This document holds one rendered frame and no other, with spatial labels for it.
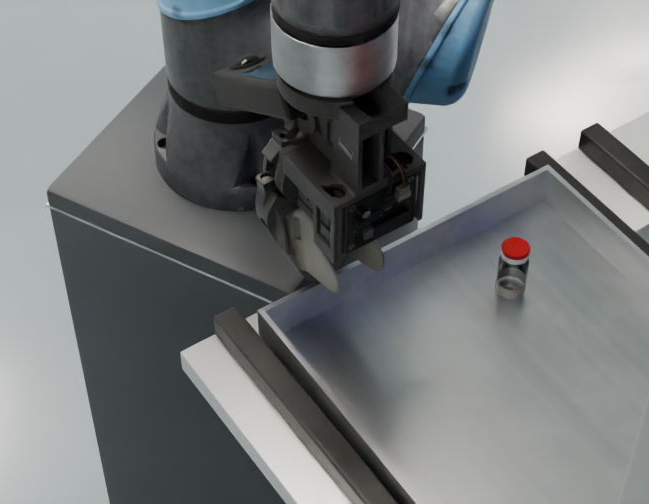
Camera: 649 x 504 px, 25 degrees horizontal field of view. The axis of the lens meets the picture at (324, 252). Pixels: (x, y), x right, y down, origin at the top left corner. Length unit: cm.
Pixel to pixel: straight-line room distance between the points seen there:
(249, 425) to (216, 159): 30
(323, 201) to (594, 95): 171
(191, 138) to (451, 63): 24
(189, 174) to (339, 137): 38
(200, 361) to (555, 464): 26
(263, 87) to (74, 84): 168
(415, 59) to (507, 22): 159
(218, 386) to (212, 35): 29
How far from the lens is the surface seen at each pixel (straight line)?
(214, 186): 123
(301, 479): 97
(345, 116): 86
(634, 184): 115
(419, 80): 112
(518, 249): 104
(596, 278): 109
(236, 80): 96
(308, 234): 97
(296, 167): 91
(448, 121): 250
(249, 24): 113
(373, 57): 84
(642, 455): 53
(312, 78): 85
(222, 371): 102
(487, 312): 106
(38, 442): 209
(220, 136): 121
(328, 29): 82
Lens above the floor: 169
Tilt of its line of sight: 48 degrees down
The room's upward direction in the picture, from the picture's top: straight up
